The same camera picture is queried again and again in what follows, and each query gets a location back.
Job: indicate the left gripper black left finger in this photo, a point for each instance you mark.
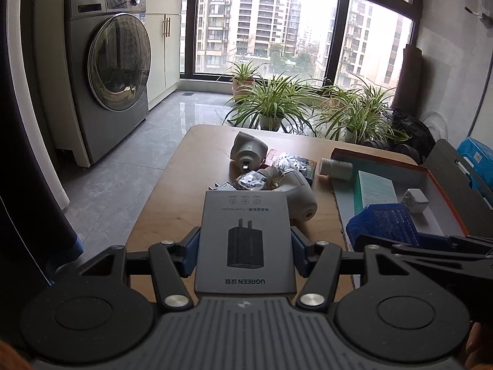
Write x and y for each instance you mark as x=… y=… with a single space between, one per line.
x=158 y=273

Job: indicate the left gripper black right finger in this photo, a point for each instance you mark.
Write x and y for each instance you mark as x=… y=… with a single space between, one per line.
x=321 y=263

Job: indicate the grey UGREEN charger box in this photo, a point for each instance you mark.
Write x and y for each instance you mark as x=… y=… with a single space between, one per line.
x=245 y=245

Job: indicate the white plug adapter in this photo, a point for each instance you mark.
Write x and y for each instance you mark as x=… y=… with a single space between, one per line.
x=415 y=201

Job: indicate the blue plastic pack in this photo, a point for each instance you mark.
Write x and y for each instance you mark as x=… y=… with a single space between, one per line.
x=389 y=221

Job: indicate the teal white carton box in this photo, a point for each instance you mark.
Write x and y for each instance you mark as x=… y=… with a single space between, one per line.
x=371 y=189

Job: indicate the white cylinder roll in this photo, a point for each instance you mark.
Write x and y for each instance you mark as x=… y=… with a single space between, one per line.
x=336 y=169

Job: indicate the clear plastic packet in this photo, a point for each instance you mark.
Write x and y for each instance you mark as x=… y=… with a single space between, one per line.
x=252 y=181

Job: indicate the red blue card box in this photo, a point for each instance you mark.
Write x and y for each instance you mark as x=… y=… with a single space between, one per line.
x=284 y=162

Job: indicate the grey angled camera device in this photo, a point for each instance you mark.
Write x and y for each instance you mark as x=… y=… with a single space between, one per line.
x=248 y=152

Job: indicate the teal orange cardboard tray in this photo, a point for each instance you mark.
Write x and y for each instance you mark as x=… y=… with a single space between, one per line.
x=439 y=218

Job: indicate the dark grey chair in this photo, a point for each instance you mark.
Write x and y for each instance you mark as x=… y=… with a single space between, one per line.
x=469 y=195

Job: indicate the blue box on chair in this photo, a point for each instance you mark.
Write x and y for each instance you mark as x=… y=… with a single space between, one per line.
x=479 y=158

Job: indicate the black bag on floor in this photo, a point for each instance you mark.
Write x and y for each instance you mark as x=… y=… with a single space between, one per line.
x=410 y=137

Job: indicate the right spider plant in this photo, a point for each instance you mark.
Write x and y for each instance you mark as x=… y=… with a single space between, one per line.
x=356 y=114

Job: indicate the large centre spider plant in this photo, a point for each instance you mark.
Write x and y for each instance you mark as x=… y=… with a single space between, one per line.
x=284 y=103

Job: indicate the dark brown rolled mat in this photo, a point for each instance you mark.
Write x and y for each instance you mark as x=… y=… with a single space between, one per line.
x=406 y=93

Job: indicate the small rear spider plant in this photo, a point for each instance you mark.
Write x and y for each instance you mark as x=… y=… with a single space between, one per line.
x=244 y=75

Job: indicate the silver front-load washing machine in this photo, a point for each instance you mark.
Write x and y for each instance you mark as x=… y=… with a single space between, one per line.
x=109 y=57

